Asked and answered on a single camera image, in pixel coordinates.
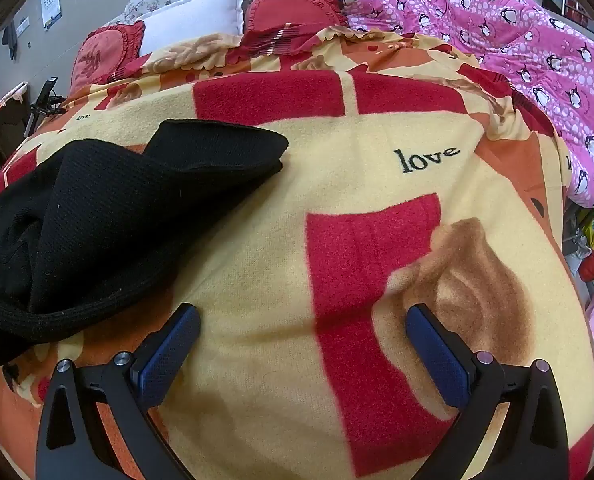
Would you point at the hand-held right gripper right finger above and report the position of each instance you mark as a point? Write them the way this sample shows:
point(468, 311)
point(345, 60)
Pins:
point(437, 355)

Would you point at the white pillow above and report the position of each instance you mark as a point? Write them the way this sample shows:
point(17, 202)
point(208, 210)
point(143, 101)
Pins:
point(197, 15)

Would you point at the pink penguin print quilt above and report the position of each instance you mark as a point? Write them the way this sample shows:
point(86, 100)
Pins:
point(502, 35)

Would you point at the red heart cushion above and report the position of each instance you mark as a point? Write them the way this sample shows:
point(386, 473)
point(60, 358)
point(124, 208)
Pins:
point(287, 10)
point(102, 55)

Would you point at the yellow red printed blanket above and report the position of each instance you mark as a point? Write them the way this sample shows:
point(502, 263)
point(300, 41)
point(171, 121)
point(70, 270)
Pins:
point(352, 160)

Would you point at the dark hanging cloth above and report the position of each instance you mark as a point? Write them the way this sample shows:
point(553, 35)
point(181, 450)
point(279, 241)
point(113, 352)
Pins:
point(10, 40)

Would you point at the black phone stand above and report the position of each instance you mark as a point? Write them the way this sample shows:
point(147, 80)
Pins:
point(47, 102)

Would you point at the red striped cloth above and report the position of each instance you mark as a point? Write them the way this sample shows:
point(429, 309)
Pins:
point(277, 40)

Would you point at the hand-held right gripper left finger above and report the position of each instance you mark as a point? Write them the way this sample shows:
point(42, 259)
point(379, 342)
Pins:
point(172, 355)

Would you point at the black pants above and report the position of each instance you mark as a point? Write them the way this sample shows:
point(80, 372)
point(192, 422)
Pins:
point(102, 210)

